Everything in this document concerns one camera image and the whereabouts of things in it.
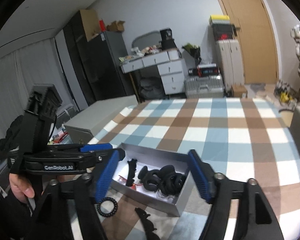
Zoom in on small black hair claw clip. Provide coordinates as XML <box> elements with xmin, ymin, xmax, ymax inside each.
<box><xmin>126</xmin><ymin>159</ymin><xmax>138</xmax><ymax>187</ymax></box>

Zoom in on black spiral hair tie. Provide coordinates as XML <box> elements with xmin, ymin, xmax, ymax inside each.
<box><xmin>96</xmin><ymin>197</ymin><xmax>119</xmax><ymax>217</ymax></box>

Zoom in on large black hair claw clip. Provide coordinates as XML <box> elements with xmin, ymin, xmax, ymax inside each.
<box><xmin>138</xmin><ymin>165</ymin><xmax>187</xmax><ymax>196</ymax></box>

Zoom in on grey rectangular cardboard box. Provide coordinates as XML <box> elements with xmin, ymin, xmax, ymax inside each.
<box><xmin>111</xmin><ymin>144</ymin><xmax>194</xmax><ymax>217</ymax></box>

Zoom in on long black banana hair clip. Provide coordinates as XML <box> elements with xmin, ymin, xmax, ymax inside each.
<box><xmin>135</xmin><ymin>207</ymin><xmax>160</xmax><ymax>240</ymax></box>

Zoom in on person's left hand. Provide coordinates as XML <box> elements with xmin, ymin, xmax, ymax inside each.
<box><xmin>9</xmin><ymin>173</ymin><xmax>35</xmax><ymax>203</ymax></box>

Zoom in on grey bedside cabinet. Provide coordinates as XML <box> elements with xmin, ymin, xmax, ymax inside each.
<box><xmin>64</xmin><ymin>95</ymin><xmax>138</xmax><ymax>144</ymax></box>

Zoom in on plaid blue brown bed cover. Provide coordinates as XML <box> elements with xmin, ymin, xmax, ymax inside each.
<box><xmin>88</xmin><ymin>98</ymin><xmax>300</xmax><ymax>239</ymax></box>

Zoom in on black tall wardrobe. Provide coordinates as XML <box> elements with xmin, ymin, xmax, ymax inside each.
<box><xmin>63</xmin><ymin>9</ymin><xmax>135</xmax><ymax>105</ymax></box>

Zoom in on silver hard-shell suitcase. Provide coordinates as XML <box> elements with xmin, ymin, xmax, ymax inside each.
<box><xmin>184</xmin><ymin>75</ymin><xmax>224</xmax><ymax>99</ymax></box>

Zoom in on brown cardboard box on floor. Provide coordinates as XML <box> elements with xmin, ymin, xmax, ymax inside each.
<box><xmin>231</xmin><ymin>84</ymin><xmax>248</xmax><ymax>98</ymax></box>

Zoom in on white drawer desk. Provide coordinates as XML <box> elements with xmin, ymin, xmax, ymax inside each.
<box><xmin>121</xmin><ymin>48</ymin><xmax>188</xmax><ymax>95</ymax></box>

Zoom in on black red shoe box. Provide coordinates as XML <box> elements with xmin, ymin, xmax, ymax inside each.
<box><xmin>197</xmin><ymin>63</ymin><xmax>219</xmax><ymax>77</ymax></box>

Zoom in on grey arched mirror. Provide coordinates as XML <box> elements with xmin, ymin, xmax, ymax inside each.
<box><xmin>132</xmin><ymin>30</ymin><xmax>161</xmax><ymax>50</ymax></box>

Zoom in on black top hat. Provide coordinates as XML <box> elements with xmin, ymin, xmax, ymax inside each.
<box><xmin>160</xmin><ymin>28</ymin><xmax>177</xmax><ymax>50</ymax></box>

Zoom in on black stacked shoe boxes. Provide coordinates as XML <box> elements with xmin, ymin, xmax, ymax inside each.
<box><xmin>209</xmin><ymin>15</ymin><xmax>237</xmax><ymax>41</ymax></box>

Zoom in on wooden door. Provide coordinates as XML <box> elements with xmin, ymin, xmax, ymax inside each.
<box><xmin>219</xmin><ymin>0</ymin><xmax>278</xmax><ymax>84</ymax></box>

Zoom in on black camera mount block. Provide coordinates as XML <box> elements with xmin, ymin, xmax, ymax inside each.
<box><xmin>8</xmin><ymin>84</ymin><xmax>62</xmax><ymax>174</ymax></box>

